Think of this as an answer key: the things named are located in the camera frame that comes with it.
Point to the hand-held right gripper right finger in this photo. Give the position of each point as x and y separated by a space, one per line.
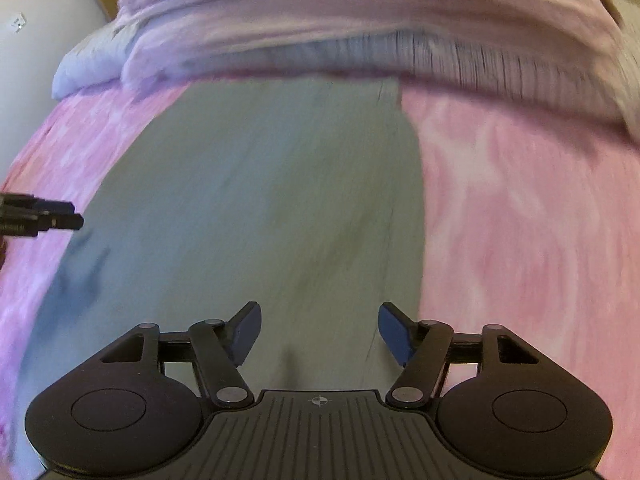
395 332

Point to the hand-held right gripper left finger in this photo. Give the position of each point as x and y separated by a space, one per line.
246 332

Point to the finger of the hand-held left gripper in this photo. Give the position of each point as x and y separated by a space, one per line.
55 222
55 206

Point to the grey cotton garment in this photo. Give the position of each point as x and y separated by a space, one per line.
250 185

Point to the pink floral bedsheet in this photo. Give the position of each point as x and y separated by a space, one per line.
525 260

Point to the grey striped quilt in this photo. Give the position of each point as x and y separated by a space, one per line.
90 60

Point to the pale pink blanket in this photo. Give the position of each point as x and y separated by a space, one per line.
350 0

